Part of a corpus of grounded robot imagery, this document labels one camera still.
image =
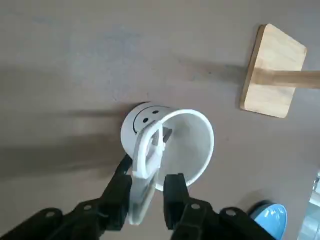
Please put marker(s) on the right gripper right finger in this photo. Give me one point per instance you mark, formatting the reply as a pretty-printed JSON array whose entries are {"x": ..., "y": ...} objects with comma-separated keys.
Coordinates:
[{"x": 180, "y": 207}]

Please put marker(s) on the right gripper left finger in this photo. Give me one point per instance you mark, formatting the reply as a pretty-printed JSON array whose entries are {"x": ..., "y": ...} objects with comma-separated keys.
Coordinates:
[{"x": 115, "y": 200}]

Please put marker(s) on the white smiley mug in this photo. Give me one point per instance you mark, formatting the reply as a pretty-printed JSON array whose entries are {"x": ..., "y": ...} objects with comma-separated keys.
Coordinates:
[{"x": 190, "y": 145}]

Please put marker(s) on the blue plate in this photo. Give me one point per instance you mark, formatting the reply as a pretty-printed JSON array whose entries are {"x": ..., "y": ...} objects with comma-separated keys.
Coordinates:
[{"x": 271, "y": 217}]

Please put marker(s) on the wooden peg rack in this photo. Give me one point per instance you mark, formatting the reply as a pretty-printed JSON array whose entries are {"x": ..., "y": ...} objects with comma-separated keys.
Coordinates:
[{"x": 272, "y": 62}]

